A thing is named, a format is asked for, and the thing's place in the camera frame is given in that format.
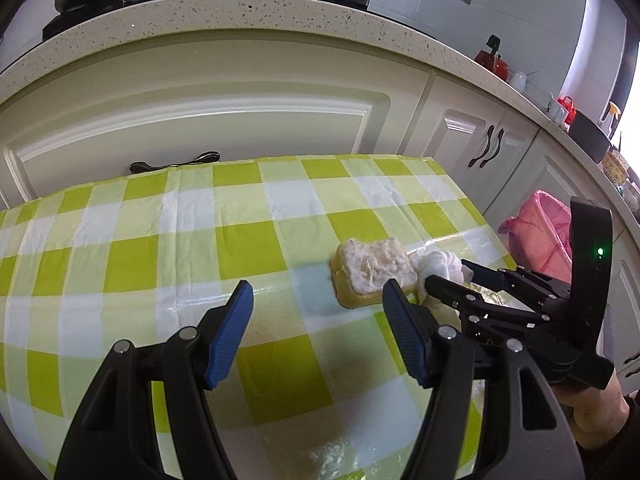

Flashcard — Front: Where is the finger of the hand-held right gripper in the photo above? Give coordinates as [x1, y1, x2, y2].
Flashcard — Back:
[424, 274, 547, 345]
[460, 259, 572, 307]

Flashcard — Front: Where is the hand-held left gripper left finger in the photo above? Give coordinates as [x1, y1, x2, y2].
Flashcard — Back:
[54, 280, 255, 480]

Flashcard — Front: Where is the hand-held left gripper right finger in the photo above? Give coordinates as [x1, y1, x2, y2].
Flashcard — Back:
[381, 279, 586, 480]

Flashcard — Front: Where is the white tissue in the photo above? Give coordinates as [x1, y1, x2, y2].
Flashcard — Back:
[409, 249, 475, 306]

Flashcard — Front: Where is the white trash bin pink liner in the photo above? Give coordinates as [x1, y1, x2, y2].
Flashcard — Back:
[498, 190, 573, 283]

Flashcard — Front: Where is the yellow sponge block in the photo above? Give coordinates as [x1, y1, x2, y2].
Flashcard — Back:
[328, 237, 421, 309]

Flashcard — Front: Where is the yellow patterned bowl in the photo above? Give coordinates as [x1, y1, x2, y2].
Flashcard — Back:
[601, 151, 630, 186]

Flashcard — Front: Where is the green checked tablecloth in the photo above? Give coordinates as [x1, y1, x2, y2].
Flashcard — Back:
[0, 154, 518, 480]

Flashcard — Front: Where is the grey metal pot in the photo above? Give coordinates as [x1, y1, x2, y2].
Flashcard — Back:
[568, 110, 612, 163]

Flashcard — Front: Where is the white spray bottle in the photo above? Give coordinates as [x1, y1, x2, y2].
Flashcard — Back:
[600, 102, 621, 138]

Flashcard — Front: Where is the red plastic bag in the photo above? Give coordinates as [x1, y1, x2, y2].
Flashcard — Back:
[557, 96, 578, 126]

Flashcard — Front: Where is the white cup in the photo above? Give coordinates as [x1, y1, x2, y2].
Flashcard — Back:
[547, 92, 568, 123]

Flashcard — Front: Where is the red kettle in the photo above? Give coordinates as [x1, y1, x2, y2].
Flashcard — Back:
[474, 49, 509, 80]

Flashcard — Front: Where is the dark window frame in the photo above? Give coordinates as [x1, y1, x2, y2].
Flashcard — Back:
[615, 35, 640, 108]

